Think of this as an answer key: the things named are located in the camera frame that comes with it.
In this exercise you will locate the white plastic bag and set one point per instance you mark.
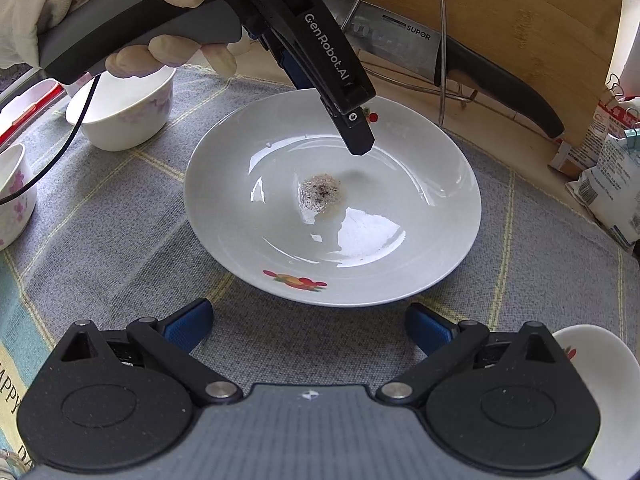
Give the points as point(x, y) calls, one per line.
point(610, 185)

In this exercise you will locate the person's left hand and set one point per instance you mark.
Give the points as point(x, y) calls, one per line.
point(30, 10)

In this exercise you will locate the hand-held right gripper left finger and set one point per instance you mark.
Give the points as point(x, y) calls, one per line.
point(190, 322)

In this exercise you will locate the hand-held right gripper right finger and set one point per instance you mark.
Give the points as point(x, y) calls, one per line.
point(425, 330)

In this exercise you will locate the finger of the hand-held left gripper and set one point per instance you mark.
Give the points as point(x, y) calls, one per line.
point(286, 67)
point(357, 135)

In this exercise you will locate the teal binder clip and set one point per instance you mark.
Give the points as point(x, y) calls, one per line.
point(632, 138)

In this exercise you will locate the bamboo cutting board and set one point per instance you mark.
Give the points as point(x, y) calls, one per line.
point(525, 20)

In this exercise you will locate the red white sink colander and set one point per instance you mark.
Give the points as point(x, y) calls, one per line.
point(52, 91)

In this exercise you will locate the metal binder clip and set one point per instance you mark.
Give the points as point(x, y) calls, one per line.
point(616, 90)

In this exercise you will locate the white ceramic bowl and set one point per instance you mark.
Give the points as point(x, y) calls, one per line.
point(125, 125)

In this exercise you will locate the stained white fruit-print plate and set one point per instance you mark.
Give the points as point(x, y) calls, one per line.
point(400, 220)

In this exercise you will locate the white bowl pink flowers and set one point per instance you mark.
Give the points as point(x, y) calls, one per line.
point(15, 210)

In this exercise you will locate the red and white bag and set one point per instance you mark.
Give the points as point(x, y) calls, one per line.
point(600, 125)

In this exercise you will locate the grey and teal checked towel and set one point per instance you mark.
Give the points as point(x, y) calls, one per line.
point(125, 220)

